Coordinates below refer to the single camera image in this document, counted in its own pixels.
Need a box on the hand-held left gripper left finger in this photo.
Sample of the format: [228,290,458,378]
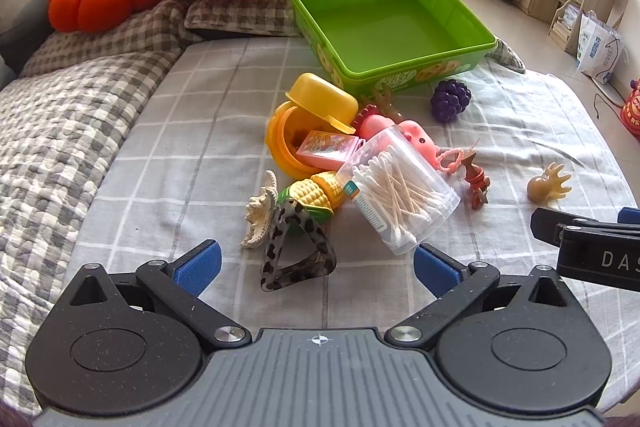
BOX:
[67,239,252,350]

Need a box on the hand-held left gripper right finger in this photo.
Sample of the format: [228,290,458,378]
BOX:
[385,243,571,350]

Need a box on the tan octopus toy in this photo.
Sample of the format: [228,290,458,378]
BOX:
[526,162,572,202]

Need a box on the clear cotton swab jar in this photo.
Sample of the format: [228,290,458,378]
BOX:
[335,127,462,257]

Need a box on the leopard print hair clip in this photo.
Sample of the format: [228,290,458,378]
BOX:
[259,202,337,293]

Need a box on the brown and red figurine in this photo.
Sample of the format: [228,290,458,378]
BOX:
[462,139,491,210]

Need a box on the pink pig toy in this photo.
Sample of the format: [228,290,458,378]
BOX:
[352,103,476,172]

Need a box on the yellow corn toy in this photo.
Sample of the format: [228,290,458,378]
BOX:
[277,172,346,225]

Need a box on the pink card box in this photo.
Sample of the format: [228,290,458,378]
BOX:
[296,129,366,172]

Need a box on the purple grape toy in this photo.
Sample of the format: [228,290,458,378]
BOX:
[431,78,472,124]

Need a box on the brown antler toy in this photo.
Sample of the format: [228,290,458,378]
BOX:
[370,87,406,122]

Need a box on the yellow plastic cup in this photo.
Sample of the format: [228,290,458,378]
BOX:
[285,73,358,135]

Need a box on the green plastic box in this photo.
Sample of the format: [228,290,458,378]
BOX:
[285,0,498,95]

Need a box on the red bucket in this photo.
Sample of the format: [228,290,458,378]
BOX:
[620,77,640,138]

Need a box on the grey grid bed sheet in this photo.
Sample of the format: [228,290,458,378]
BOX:
[65,37,640,413]

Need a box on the white paper bag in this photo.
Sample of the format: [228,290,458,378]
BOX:
[575,10,626,84]

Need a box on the grey checked quilt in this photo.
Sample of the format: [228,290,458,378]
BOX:
[0,0,201,413]

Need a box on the grey checked pillow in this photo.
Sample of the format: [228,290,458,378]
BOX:
[184,0,303,40]

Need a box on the black floor cable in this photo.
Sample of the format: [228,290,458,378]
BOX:
[592,94,623,128]

